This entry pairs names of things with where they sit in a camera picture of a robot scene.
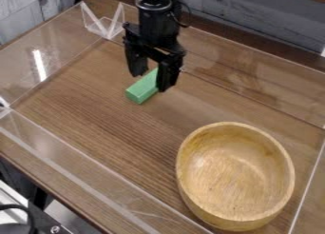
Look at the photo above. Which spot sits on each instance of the clear acrylic corner bracket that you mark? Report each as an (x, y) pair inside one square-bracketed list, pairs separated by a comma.
[(105, 27)]

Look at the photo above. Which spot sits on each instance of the green rectangular block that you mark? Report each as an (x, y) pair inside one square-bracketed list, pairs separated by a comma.
[(142, 89)]

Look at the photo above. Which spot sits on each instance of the brown wooden bowl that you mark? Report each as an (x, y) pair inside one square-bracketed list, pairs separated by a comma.
[(234, 175)]

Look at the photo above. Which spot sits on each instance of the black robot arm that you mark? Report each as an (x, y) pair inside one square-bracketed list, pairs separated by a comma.
[(150, 40)]

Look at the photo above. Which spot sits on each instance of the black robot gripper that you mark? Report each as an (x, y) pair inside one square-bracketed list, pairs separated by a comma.
[(154, 32)]

